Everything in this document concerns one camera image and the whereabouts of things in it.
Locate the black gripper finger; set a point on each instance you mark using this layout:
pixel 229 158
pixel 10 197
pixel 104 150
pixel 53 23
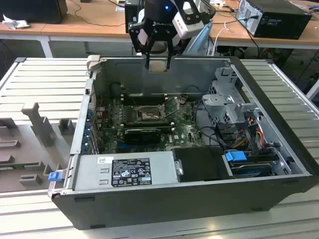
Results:
pixel 170 42
pixel 134 32

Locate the silver CPU plate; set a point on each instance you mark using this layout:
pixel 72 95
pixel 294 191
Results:
pixel 158 66

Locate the black RAM slot row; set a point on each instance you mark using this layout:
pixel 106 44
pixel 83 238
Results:
pixel 147 125
pixel 142 99

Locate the CPU socket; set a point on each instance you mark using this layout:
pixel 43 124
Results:
pixel 149 113

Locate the small black computer tower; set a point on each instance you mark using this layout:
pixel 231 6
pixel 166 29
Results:
pixel 126 15

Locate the pale blue teach pendant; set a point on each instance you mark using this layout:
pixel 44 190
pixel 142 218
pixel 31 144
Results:
pixel 203 44

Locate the silver metal drive cage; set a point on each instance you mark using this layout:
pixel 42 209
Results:
pixel 216 102

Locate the green motherboard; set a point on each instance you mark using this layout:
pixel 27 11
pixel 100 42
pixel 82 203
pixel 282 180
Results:
pixel 184 124

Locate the black graphics card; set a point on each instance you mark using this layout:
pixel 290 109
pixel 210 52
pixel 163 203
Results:
pixel 142 137

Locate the large black box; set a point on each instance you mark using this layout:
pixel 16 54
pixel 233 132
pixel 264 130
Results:
pixel 32 10

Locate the black desktop computer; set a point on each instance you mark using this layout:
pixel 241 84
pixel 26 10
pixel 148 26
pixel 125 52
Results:
pixel 281 22

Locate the crumpled white paper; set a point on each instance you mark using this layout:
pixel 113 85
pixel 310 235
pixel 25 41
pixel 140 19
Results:
pixel 15 23

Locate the hard disk in blue carrier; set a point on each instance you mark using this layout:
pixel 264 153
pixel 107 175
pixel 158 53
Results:
pixel 235 158

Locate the grey power supply unit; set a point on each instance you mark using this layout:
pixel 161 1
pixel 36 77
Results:
pixel 87 171

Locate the grey parts rack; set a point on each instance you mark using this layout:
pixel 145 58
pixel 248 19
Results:
pixel 32 149

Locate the blue case latch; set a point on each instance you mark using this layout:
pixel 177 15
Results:
pixel 54 176

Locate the black open PC case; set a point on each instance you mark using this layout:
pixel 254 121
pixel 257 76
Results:
pixel 174 209

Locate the green RAM stick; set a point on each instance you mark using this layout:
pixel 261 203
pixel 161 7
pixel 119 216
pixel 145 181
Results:
pixel 10 166

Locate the wooden desk with white frame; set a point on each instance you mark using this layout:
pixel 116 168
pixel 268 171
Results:
pixel 236 35
pixel 74 27

